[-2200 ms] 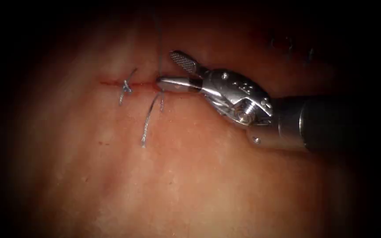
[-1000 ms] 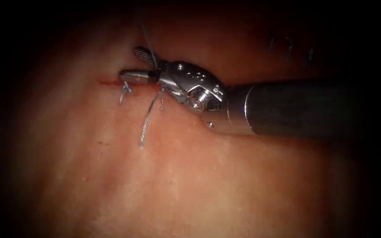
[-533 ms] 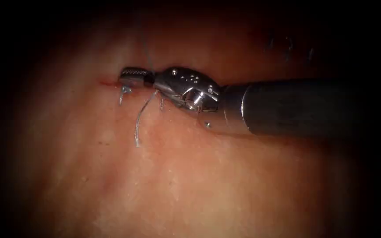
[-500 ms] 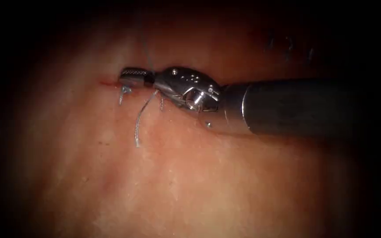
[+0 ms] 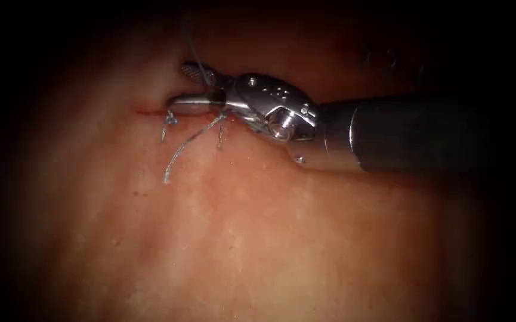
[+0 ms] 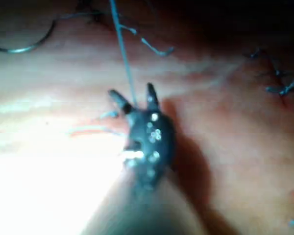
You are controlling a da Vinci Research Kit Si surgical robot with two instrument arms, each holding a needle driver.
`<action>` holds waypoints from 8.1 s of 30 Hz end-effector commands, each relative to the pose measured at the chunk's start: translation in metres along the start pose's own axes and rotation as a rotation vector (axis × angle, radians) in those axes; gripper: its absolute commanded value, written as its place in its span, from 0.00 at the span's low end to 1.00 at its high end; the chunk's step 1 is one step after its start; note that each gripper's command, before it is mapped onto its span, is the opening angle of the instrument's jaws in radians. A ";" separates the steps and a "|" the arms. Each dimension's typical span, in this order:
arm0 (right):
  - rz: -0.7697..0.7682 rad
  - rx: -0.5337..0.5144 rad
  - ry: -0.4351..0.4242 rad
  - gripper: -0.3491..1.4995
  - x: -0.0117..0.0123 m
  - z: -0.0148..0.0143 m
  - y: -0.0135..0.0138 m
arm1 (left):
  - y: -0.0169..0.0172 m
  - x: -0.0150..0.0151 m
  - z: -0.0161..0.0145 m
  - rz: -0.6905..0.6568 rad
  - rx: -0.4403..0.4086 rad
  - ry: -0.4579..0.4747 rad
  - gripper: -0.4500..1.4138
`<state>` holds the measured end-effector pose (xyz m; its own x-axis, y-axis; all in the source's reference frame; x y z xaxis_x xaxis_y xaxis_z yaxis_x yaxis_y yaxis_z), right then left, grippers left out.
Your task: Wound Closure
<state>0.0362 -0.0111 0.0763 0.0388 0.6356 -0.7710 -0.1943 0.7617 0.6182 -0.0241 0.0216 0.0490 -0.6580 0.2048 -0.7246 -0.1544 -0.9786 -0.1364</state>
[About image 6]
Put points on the blue thread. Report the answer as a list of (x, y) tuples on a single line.
[(126, 58)]

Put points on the tissue pad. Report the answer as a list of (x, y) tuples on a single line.
[(235, 147)]

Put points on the curved steel needle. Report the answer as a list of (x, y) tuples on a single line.
[(19, 51)]

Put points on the right arm needle driver jaw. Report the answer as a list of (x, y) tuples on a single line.
[(152, 100), (121, 102)]

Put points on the right arm needle driver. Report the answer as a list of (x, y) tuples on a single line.
[(152, 147)]

